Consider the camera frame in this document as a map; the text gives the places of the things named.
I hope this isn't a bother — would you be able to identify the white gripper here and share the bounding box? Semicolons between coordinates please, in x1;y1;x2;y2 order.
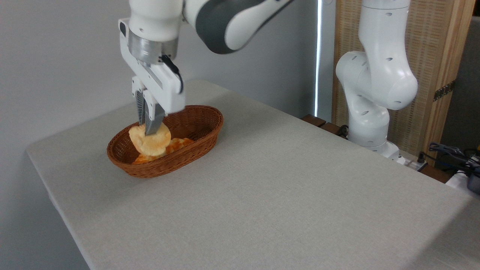
118;18;186;137

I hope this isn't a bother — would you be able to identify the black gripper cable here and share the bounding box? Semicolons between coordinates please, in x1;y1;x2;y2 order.
160;55;184;94

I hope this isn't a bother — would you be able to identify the brown woven wicker basket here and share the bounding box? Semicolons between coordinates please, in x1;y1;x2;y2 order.
107;105;224;179

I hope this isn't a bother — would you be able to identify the oblong golden scored bread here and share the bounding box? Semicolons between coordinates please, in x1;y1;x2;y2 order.
132;137;195;165

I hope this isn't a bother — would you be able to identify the dark grey partition panel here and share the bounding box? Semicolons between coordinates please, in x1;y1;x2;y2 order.
439;15;480;152

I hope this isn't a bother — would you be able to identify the dark metal screen hinge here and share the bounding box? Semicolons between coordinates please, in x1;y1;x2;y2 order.
433;79;457;102

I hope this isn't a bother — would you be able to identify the round pale bread bun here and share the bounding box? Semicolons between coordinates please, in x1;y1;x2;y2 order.
129;123;172;157

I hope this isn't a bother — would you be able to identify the black cable bundle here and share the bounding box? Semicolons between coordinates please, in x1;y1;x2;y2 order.
417;142;480;177

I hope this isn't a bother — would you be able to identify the white box with dark device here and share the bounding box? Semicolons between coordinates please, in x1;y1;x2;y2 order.
445;169;480;196

